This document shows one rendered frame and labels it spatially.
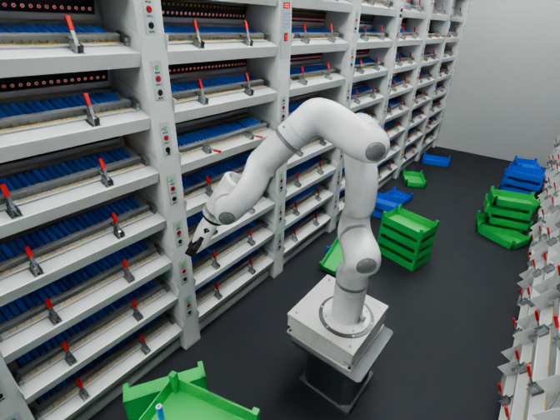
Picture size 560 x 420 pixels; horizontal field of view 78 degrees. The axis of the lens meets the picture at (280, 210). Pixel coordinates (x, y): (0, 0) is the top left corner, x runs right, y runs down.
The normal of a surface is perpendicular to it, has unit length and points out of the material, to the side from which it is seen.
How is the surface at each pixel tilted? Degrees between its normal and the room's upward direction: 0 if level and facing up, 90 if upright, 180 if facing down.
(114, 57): 109
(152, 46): 90
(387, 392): 0
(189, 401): 0
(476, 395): 0
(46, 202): 19
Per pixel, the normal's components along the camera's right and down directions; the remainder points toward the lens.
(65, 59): 0.75, 0.57
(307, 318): 0.01, -0.85
